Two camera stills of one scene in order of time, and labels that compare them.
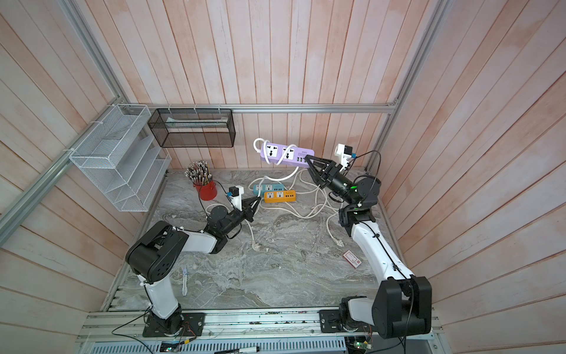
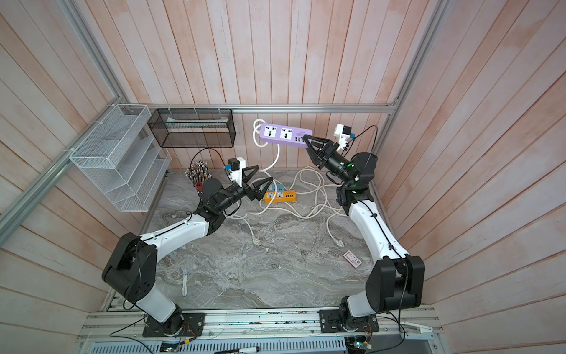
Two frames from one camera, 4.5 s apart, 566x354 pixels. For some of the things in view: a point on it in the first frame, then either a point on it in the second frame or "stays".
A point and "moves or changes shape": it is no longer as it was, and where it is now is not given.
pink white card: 351,258 stays
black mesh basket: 193,127 stays
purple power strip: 295,156 → 284,135
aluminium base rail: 293,327 stays
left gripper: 247,206 → 253,194
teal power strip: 267,187 stays
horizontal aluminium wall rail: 390,108 stays
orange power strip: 280,196 stays
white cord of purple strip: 256,249 moves or changes shape
